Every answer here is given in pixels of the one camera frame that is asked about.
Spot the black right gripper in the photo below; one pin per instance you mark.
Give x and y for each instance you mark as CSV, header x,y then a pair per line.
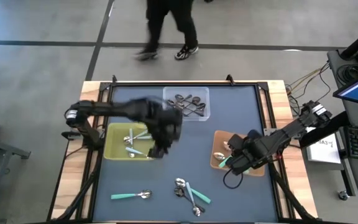
x,y
252,151

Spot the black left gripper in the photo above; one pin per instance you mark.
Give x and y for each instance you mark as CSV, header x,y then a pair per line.
x,y
166,124

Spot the orange plastic bin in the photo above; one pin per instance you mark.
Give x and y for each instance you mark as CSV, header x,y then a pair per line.
x,y
219,137

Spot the yellow plastic bin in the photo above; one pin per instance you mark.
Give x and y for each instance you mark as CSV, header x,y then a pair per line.
x,y
113,146

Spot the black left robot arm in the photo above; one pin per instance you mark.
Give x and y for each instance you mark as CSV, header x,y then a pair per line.
x,y
110,109

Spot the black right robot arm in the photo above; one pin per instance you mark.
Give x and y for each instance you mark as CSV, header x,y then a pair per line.
x,y
284,137

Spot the blue grey table mat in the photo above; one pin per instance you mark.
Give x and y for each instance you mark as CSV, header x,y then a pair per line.
x,y
197,161

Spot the clear plastic bin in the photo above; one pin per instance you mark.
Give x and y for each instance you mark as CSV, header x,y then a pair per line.
x,y
202,91

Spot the black monitor strut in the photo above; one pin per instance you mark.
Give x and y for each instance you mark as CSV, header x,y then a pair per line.
x,y
322,133

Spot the white paper booklet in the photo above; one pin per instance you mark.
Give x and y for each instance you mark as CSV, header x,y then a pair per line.
x,y
325,149

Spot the caster wheel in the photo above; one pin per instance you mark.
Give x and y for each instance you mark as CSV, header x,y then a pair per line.
x,y
343,196

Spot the person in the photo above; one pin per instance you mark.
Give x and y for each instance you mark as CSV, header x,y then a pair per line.
x,y
185,18

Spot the black aluminium table frame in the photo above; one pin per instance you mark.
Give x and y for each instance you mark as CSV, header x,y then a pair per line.
x,y
253,84

